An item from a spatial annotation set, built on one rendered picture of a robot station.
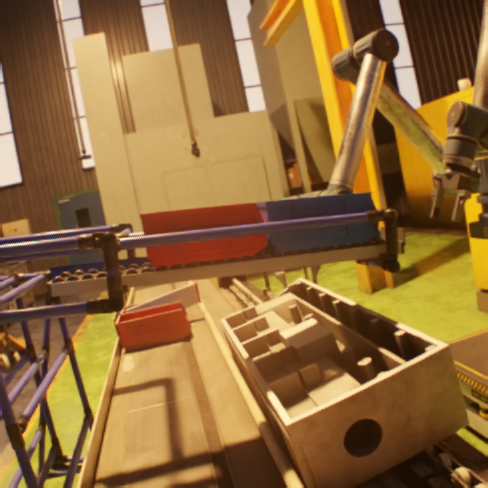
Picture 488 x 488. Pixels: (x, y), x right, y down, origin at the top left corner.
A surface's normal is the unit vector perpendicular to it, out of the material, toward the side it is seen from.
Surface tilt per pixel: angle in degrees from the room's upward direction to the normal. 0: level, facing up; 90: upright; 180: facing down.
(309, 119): 112
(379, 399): 90
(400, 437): 90
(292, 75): 90
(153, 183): 90
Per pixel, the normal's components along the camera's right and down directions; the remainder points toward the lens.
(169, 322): 0.18, 0.10
